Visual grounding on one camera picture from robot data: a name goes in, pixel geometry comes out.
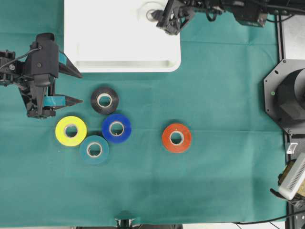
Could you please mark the red tape roll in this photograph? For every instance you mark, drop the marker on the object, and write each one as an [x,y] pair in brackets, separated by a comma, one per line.
[176,138]

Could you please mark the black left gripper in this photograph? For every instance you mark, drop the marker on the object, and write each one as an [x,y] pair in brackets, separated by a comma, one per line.
[67,67]

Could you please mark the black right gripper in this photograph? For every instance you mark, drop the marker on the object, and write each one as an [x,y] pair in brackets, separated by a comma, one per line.
[174,17]

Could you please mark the white tape roll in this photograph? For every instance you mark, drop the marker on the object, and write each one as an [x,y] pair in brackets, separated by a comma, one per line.
[145,10]

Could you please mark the white perforated box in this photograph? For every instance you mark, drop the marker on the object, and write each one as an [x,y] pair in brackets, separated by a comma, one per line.
[293,180]

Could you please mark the blue tape roll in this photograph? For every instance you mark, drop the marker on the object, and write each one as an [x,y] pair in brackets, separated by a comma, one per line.
[116,128]

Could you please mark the yellow tape roll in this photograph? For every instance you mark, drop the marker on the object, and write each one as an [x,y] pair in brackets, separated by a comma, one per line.
[70,131]

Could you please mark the green tape roll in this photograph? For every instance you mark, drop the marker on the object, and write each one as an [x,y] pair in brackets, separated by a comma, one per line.
[94,150]

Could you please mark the black aluminium frame rail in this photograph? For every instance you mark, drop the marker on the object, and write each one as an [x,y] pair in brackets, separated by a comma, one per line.
[291,42]

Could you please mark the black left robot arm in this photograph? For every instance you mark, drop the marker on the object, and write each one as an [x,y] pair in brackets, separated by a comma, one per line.
[12,72]

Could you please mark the white plastic case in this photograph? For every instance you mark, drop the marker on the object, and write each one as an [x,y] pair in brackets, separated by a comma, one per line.
[105,36]

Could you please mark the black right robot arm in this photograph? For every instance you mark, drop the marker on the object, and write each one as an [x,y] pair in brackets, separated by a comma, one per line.
[246,12]

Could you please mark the black tape roll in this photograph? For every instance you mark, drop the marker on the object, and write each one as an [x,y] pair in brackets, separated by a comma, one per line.
[104,100]

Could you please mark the green table cloth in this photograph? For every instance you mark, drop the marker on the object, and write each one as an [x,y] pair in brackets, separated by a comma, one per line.
[225,175]

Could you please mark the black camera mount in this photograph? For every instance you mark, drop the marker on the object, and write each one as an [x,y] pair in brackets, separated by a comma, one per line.
[125,220]

